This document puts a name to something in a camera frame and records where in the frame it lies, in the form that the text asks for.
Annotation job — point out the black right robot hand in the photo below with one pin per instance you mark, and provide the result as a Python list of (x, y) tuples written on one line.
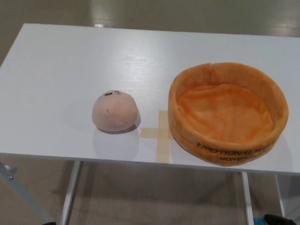
[(269, 223)]

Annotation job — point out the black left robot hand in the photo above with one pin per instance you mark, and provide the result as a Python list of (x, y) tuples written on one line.
[(51, 223)]

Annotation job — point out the pink round plush toy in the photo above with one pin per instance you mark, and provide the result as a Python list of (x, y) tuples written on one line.
[(113, 112)]

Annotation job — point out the orange plush round basket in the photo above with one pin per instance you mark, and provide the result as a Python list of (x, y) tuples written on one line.
[(225, 110)]

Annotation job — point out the white metal table leg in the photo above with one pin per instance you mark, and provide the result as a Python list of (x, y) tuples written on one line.
[(282, 199), (248, 199), (71, 187)]

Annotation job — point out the beige masking tape strip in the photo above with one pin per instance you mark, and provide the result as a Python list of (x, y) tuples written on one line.
[(152, 132), (163, 147)]

